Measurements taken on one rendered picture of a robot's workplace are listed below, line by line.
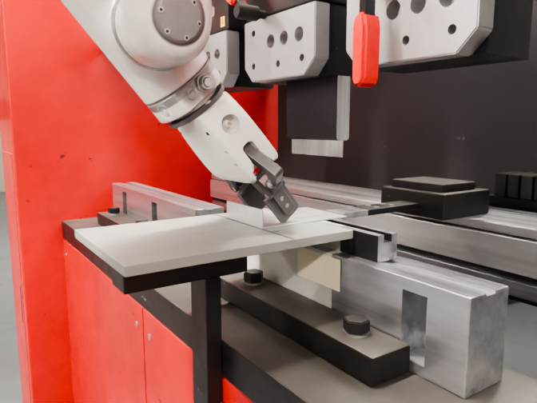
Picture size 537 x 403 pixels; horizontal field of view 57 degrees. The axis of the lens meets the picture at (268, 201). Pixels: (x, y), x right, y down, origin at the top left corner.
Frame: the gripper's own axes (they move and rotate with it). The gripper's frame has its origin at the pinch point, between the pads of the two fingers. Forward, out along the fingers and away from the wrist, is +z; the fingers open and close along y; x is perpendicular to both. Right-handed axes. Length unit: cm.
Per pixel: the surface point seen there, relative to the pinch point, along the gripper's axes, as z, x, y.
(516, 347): 209, -90, 75
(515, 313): 238, -124, 101
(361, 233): 5.1, -2.0, -11.5
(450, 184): 16.8, -21.5, -6.5
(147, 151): 8, -13, 84
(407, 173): 38, -42, 26
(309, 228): 2.5, 0.6, -6.8
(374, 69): -11.2, -9.0, -17.7
